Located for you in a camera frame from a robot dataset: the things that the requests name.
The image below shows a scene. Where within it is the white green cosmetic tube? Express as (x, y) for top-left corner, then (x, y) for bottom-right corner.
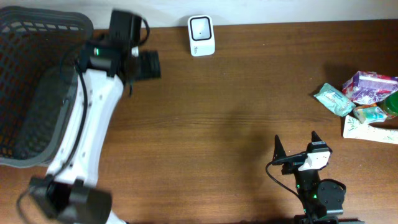
(343, 115), (397, 144)

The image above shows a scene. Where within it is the teal wet wipes pack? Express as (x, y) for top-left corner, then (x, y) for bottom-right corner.
(314, 83), (356, 117)

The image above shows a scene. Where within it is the small teal tissue packet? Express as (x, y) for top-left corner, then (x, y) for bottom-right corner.
(353, 104), (387, 124)

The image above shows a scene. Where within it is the purple white sanitary pad pack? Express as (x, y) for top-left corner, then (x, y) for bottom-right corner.
(342, 71), (397, 105)

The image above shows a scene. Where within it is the green lid jar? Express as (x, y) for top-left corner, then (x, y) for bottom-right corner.
(380, 91), (398, 119)

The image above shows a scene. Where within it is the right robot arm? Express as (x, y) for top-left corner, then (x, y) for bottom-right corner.
(266, 131), (362, 224)

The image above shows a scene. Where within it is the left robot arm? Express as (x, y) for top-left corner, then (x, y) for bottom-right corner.
(24, 9), (161, 223)

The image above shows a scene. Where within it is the white barcode scanner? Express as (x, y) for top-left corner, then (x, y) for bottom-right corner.
(187, 15), (216, 57)

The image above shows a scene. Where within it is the grey plastic mesh basket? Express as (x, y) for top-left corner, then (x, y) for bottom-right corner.
(1, 6), (93, 168)

